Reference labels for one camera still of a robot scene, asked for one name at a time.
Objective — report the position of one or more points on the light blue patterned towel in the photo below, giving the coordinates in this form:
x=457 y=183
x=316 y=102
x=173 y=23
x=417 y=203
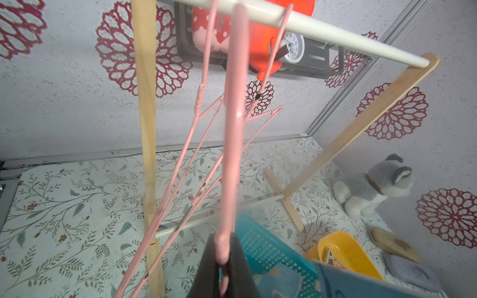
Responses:
x=280 y=282

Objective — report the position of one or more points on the teal plastic basket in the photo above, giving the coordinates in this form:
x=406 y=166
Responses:
x=263 y=251

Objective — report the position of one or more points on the orange red plush toy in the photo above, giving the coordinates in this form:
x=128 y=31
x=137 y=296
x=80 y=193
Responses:
x=261 y=36

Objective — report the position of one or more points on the yellow plastic tray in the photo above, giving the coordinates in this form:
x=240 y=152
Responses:
x=347 y=251

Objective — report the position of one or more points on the blue bear towel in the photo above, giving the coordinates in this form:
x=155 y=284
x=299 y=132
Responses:
x=341 y=283

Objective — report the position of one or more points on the grey purple cloth pad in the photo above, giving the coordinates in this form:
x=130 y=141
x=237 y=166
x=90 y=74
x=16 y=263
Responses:
x=413 y=273

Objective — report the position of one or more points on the grey white husky plush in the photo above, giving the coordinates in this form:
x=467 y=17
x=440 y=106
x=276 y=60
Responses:
x=362 y=193

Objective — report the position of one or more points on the black wall shelf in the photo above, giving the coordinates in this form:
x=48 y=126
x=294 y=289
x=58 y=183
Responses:
x=314 y=64

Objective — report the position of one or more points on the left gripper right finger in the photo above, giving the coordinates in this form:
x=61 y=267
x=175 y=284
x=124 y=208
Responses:
x=241 y=283

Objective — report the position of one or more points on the grey clothespin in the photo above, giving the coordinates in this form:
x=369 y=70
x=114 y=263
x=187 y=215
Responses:
x=329 y=257

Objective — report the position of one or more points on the pink wire hanger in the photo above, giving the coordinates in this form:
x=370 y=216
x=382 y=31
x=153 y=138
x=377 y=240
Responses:
x=236 y=76
x=144 y=16
x=196 y=203

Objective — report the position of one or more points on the white alarm clock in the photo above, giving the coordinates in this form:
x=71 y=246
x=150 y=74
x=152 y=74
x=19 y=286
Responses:
x=291 y=49

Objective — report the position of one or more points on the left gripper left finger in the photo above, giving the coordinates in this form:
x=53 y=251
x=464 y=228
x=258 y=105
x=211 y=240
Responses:
x=206 y=283

